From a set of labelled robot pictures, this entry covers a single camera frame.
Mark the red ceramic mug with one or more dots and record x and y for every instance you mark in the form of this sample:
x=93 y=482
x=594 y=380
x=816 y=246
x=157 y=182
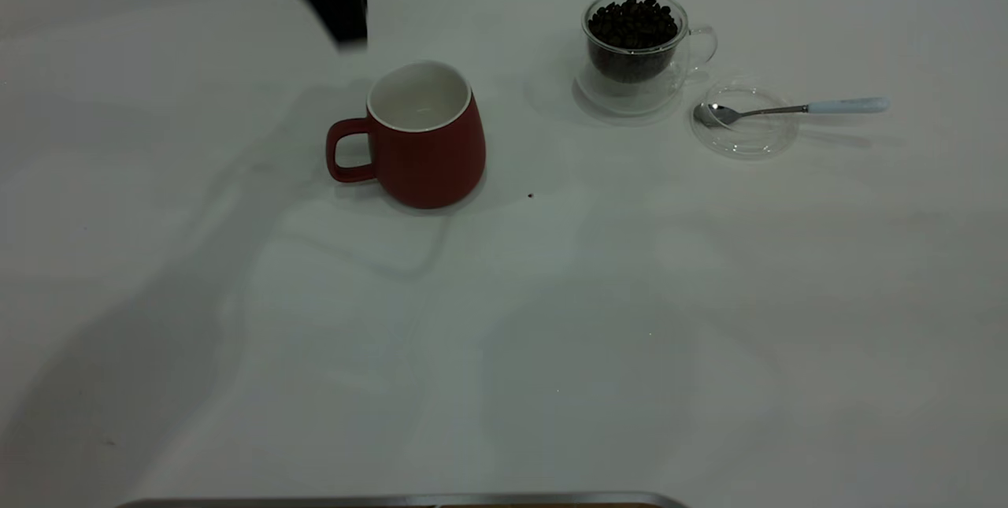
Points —
x=433 y=161

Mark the clear glass cup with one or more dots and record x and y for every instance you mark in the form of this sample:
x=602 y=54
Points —
x=630 y=98

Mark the clear glass saucer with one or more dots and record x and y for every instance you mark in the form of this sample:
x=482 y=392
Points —
x=748 y=142

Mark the coffee beans heap in glass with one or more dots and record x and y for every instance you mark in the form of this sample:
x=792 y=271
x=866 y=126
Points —
x=634 y=24

